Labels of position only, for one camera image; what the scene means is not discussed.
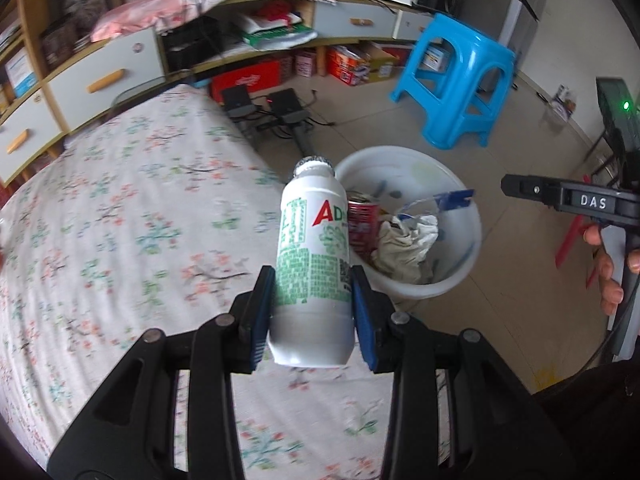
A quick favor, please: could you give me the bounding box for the white and green bag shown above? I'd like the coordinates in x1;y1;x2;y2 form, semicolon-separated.
235;10;318;51

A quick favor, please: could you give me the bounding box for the blue wrapper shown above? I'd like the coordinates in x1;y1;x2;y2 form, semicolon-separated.
400;189;475;221

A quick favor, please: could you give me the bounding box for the blue and white box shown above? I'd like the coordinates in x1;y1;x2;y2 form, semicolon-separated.
5;47;41;98

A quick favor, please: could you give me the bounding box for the person's dark clothing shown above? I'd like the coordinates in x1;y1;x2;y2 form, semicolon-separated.
530;360;640;480

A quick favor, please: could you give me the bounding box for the white plastic bin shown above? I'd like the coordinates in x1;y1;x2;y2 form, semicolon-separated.
334;146;483;301

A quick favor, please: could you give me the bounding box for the red printed carton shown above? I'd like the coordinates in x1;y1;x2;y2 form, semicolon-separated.
326;46;373;86

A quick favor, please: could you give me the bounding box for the small printed paper box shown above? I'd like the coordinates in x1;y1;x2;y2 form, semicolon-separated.
550;85;578;121

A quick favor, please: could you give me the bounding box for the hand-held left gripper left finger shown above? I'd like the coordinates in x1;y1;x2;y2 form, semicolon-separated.
47;265;278;480

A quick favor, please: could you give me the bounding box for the brown cardboard box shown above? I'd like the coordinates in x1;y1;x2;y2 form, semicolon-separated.
360;42;401;83

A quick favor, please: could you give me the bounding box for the red drink can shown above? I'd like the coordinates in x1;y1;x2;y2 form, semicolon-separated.
347;191;383;261

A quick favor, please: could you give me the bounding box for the blue plastic stool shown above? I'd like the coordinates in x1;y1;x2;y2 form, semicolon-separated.
390;12;517;150

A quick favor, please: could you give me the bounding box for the wooden cabinet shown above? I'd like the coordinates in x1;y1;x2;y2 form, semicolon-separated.
0;0;441;191

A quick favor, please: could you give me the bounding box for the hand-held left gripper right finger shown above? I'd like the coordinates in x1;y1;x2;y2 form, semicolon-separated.
350;265;576;480

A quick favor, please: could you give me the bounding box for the pink floral cloth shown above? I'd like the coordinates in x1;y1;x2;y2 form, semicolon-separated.
90;0;336;41

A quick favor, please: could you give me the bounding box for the small white cabinet drawer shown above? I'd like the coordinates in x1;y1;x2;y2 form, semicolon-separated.
392;10;436;41

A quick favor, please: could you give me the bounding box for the black cable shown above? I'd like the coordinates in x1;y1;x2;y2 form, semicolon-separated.
250;90;336;156

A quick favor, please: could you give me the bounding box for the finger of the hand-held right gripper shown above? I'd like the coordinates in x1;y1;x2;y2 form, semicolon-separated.
501;174;566;206

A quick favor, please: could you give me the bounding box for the person's right hand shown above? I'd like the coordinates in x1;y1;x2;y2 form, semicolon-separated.
582;224;640;317

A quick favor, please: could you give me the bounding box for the floral tablecloth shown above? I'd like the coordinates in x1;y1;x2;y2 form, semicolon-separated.
0;84;441;480

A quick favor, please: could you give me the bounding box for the red shoe box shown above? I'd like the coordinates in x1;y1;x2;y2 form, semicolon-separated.
210;57;281;103

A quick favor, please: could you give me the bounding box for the large white green-print bottle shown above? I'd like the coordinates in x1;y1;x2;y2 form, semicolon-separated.
267;156;356;367

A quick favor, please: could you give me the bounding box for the white paper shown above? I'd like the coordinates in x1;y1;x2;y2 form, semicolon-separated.
371;214;440;286

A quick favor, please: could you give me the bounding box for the black case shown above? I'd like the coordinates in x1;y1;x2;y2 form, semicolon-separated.
162;15;226;73

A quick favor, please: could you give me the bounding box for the red cloth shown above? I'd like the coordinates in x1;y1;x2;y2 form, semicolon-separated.
255;0;303;23

